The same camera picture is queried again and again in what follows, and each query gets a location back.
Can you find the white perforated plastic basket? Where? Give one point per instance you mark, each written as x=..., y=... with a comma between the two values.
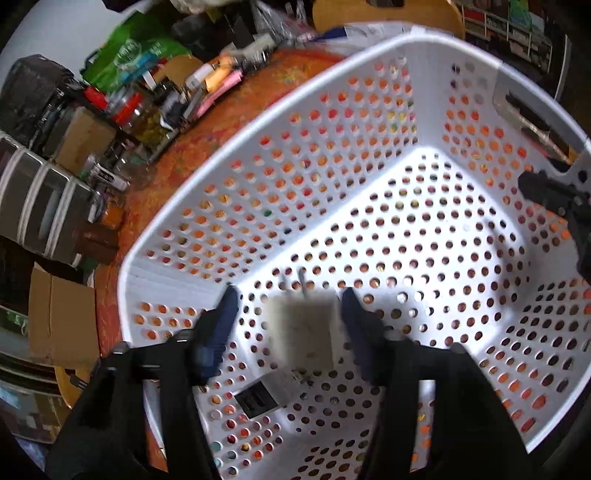
x=485, y=258

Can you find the red lid pickle jar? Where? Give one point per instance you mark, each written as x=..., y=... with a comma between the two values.
x=143, y=122

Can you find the green shopping bag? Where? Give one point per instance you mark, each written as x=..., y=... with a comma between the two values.
x=134, y=50

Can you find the white usb charger block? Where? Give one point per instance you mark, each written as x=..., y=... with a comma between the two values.
x=277, y=387

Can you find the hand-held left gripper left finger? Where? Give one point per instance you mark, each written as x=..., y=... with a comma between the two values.
x=220, y=323

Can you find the goods storage shelf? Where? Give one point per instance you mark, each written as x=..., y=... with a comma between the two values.
x=508, y=27

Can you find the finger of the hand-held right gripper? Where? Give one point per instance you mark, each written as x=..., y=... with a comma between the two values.
x=549, y=191

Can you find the pink flat packet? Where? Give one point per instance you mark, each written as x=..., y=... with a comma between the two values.
x=214, y=97

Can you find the orange filled glass jar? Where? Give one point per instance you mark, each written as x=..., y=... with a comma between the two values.
x=111, y=214

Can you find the white charger plug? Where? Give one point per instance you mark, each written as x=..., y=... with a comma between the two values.
x=300, y=332

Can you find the black white slim device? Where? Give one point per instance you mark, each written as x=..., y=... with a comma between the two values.
x=108, y=175

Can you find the open cardboard box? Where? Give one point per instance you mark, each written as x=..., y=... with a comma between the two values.
x=60, y=318

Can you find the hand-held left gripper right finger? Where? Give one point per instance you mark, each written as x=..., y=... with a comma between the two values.
x=358, y=327

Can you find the clear plastic bag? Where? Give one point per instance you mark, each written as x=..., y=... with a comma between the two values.
x=277, y=18

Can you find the brown cardboard box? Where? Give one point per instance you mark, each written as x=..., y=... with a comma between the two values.
x=85, y=138

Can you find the black plastic bag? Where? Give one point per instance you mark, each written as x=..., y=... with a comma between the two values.
x=32, y=92

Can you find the white blue paper bag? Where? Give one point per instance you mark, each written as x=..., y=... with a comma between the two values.
x=355, y=30

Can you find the white plastic drawer tower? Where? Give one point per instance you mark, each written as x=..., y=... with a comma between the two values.
x=37, y=203

